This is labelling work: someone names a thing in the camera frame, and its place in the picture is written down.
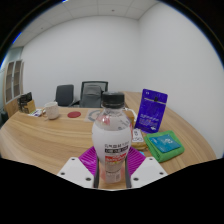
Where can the wooden glass-door shelf cabinet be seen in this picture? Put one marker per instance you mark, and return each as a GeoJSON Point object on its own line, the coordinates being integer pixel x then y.
{"type": "Point", "coordinates": [13, 83]}

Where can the wooden side desk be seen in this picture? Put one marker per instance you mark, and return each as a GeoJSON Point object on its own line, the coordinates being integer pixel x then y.
{"type": "Point", "coordinates": [133, 98]}

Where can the flat blue packet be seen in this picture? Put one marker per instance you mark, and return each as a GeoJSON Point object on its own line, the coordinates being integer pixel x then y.
{"type": "Point", "coordinates": [165, 143]}

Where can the plain cardboard box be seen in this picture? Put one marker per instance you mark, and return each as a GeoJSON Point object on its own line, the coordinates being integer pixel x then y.
{"type": "Point", "coordinates": [30, 107]}

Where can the green cloth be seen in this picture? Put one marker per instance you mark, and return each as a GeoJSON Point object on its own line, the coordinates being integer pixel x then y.
{"type": "Point", "coordinates": [166, 156]}

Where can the ceiling light strip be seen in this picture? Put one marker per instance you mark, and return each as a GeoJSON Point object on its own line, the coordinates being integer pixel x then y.
{"type": "Point", "coordinates": [15, 37]}

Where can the flat round red coaster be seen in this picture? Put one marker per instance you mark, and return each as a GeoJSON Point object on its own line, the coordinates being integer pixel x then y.
{"type": "Point", "coordinates": [74, 114]}

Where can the white ceramic cup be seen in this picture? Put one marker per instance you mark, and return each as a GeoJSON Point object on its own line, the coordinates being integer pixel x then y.
{"type": "Point", "coordinates": [51, 110]}

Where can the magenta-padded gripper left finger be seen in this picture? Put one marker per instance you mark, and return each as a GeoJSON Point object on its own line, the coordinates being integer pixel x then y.
{"type": "Point", "coordinates": [73, 170]}

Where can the purple foil bag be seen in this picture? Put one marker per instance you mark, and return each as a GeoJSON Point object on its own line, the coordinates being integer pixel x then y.
{"type": "Point", "coordinates": [151, 110]}

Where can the clear white-labelled drink bottle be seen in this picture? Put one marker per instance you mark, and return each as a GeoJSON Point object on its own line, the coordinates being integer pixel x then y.
{"type": "Point", "coordinates": [111, 133]}

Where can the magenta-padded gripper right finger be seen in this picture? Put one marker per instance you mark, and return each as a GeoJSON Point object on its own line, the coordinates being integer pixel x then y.
{"type": "Point", "coordinates": [148, 170]}

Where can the dark brown box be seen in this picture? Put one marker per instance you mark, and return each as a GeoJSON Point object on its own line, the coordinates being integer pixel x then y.
{"type": "Point", "coordinates": [22, 101]}

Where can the black sofa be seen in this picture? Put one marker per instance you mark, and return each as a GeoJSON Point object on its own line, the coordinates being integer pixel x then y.
{"type": "Point", "coordinates": [3, 117]}

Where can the black office chair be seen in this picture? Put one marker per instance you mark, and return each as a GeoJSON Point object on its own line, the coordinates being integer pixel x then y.
{"type": "Point", "coordinates": [65, 94]}

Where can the grey mesh office chair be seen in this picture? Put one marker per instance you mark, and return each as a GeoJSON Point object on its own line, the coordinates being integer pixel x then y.
{"type": "Point", "coordinates": [90, 95]}

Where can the small yellow white packet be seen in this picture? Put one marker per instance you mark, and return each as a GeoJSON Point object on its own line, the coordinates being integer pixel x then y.
{"type": "Point", "coordinates": [137, 136]}

